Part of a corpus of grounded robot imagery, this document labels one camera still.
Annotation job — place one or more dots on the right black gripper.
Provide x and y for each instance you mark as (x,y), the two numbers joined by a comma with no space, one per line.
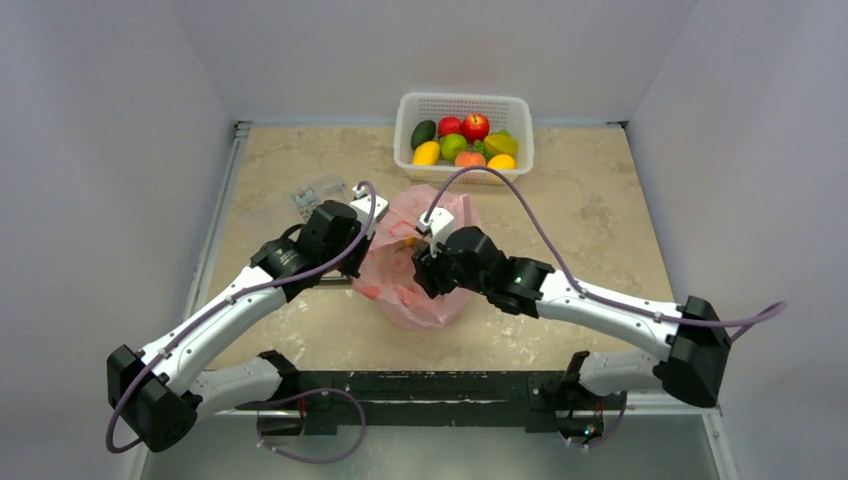
(430,269)

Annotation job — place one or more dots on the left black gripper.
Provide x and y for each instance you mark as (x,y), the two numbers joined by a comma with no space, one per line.
(353,267)

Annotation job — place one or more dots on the pink printed plastic bag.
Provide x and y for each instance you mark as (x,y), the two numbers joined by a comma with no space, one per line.
(386,273)

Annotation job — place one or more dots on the fake peach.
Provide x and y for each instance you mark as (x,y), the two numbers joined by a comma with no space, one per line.
(469,159)

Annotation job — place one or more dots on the yellow orange fake fruit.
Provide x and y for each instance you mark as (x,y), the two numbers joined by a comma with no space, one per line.
(502,162)

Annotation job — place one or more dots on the green yellow fake starfruit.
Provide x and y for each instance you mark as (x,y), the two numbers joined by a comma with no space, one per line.
(498,144)

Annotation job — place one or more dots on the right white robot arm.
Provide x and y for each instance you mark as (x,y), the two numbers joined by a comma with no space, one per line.
(681,349)

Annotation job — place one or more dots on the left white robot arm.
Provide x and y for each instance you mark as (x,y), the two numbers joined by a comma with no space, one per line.
(163,389)

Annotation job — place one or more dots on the green fake grapes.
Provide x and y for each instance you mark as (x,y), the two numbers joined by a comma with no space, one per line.
(479,147)

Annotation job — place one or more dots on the dark green fake avocado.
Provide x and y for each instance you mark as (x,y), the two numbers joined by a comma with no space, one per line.
(423,132)

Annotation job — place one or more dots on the red fake apple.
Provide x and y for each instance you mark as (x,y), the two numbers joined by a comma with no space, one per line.
(475,127)

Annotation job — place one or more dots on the small red fake fruit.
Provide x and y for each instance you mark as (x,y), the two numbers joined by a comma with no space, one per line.
(448,126)

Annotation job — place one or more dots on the clear plastic screw box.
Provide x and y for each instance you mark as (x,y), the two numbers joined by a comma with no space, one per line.
(311,194)

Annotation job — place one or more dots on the white perforated plastic basket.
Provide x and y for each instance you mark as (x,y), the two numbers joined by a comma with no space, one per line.
(507,115)

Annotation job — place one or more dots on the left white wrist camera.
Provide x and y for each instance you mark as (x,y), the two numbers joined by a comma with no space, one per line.
(369,206)

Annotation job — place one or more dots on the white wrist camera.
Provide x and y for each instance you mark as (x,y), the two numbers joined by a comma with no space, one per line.
(369,206)
(438,225)

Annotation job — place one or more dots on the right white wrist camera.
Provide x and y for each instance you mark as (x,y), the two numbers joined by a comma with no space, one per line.
(438,225)

